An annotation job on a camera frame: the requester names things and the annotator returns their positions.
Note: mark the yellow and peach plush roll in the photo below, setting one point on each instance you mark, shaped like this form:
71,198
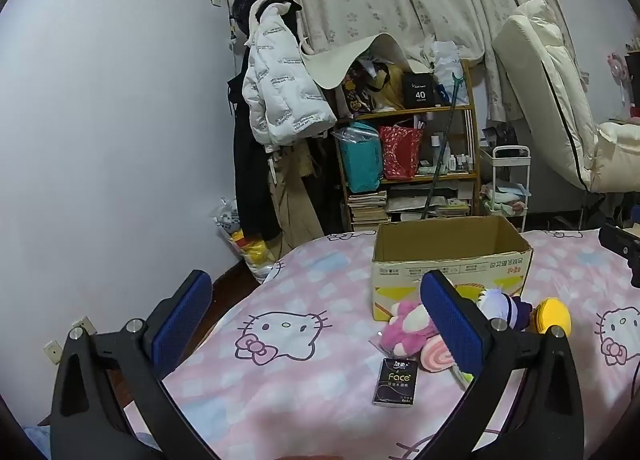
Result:
555,312

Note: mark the dark bag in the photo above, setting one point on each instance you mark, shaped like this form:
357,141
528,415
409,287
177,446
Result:
500,137

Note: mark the black tissue pack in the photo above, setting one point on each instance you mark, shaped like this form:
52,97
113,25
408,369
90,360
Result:
395,382

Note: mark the cream cloth sheet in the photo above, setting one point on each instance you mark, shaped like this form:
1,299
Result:
340,65

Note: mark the teal bag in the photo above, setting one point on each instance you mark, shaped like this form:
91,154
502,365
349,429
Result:
360,165

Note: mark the pink cat print bed sheet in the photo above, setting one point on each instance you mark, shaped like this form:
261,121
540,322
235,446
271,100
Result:
300,380

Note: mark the white puffer jacket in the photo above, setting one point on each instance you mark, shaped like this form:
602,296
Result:
280,90

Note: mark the beige hanging pants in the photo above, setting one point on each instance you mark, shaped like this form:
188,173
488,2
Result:
295,210

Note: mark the pile of papers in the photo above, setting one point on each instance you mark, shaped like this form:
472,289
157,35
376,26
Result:
450,207

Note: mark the white plastic bag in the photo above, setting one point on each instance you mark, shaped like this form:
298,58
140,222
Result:
447,65

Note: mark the pink swirl plush roll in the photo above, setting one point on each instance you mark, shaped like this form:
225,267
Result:
435,357

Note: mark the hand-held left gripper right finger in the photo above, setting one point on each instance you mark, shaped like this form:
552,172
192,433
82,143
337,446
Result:
450,325

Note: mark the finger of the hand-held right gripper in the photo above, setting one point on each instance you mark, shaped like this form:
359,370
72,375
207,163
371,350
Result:
622,247

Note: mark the purple plush doll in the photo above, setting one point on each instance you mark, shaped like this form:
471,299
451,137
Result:
505,310

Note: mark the red gift bag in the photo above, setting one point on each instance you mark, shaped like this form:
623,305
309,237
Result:
400,155

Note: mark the wooden shelf unit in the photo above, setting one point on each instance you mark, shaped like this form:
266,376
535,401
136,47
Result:
400,114

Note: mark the pink plush toy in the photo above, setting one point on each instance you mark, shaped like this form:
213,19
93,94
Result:
405,325

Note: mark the dark fuzzy hat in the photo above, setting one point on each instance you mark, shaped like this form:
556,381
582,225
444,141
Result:
247,5

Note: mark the pink desk fan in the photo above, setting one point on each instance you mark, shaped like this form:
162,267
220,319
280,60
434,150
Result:
622,75

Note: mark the cardboard box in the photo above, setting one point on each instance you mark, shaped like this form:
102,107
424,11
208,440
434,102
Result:
400,275

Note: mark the black hanging coat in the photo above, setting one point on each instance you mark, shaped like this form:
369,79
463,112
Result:
250,180

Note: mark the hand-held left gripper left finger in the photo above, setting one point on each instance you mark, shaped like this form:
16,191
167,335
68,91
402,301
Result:
182,320

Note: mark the cream padded chair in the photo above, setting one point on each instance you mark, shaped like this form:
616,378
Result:
540,90

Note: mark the white wall socket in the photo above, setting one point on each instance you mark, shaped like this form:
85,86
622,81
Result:
84,326
52,350

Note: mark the white trolley cart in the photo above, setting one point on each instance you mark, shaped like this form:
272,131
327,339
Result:
510,152

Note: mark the stack of old books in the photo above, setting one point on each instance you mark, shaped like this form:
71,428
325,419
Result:
367,210

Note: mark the black square box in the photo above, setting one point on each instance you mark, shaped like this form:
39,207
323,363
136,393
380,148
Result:
420,90

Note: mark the green pole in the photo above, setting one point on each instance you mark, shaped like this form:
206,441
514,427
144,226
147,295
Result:
445,140

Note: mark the cluster of small bottles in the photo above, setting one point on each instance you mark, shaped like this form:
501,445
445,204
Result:
457,162

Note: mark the clear plastic bag of toys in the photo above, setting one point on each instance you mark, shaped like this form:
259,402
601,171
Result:
250,255

